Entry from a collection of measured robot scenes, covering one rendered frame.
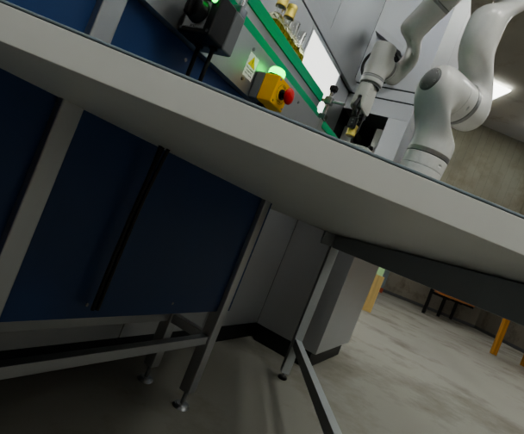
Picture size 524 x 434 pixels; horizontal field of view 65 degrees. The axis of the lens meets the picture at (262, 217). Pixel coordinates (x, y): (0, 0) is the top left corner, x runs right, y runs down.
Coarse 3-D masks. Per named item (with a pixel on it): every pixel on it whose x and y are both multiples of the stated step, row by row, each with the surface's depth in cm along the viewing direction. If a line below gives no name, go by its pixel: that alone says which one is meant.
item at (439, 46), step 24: (408, 0) 226; (384, 24) 230; (456, 24) 230; (432, 48) 216; (456, 48) 251; (360, 72) 231; (384, 96) 222; (408, 96) 217; (384, 120) 226; (408, 120) 215
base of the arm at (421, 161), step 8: (408, 152) 115; (416, 152) 113; (424, 152) 112; (408, 160) 114; (416, 160) 112; (424, 160) 111; (432, 160) 111; (440, 160) 111; (416, 168) 112; (424, 168) 111; (432, 168) 111; (440, 168) 112; (432, 176) 112; (440, 176) 114
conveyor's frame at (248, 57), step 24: (120, 0) 66; (144, 0) 70; (168, 0) 73; (96, 24) 64; (168, 24) 76; (192, 48) 84; (240, 48) 94; (216, 72) 93; (240, 72) 97; (312, 120) 137
